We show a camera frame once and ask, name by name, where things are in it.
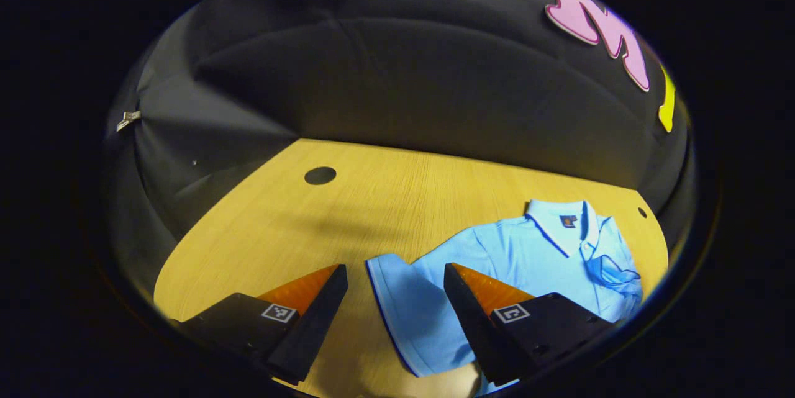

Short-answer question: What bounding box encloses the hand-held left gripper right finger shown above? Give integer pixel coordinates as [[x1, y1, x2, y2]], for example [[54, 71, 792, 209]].
[[443, 263, 616, 386]]

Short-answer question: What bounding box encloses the light blue T-shirt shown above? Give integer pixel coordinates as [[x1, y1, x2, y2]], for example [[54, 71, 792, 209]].
[[365, 199, 643, 396]]

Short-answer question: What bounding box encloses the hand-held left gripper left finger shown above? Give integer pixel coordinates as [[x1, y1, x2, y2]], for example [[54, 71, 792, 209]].
[[180, 263, 348, 386]]

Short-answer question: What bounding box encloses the black backdrop cloth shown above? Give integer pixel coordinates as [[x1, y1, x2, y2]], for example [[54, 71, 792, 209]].
[[104, 0, 691, 299]]

